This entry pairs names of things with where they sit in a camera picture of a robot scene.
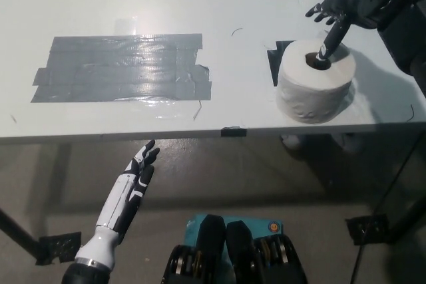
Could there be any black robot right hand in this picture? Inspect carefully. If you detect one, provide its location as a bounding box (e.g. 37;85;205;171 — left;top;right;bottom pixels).
304;0;377;65

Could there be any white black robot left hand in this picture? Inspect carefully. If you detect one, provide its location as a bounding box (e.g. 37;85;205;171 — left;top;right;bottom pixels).
73;139;160;271

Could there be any white toilet paper roll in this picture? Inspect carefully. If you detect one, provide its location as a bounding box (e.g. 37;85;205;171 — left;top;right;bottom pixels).
276;39;356;124

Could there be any black teal robot torso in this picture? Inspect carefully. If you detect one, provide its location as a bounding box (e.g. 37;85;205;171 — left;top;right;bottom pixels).
161;213;307;284

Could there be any black tape square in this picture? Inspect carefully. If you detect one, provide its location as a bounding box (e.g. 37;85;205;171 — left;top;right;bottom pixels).
267;40;296;88

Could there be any small black tape piece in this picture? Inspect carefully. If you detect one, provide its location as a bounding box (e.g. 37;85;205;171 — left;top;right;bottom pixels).
221;126;247;138

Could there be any white shoe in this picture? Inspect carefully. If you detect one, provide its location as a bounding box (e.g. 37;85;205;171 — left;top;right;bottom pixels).
281;134;300;149

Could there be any grey duct tape patch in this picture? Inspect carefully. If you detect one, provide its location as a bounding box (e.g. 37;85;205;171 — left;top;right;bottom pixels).
30;33;213;102

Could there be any black cable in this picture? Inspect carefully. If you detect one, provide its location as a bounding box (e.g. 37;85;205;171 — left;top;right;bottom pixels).
353;243;367;284

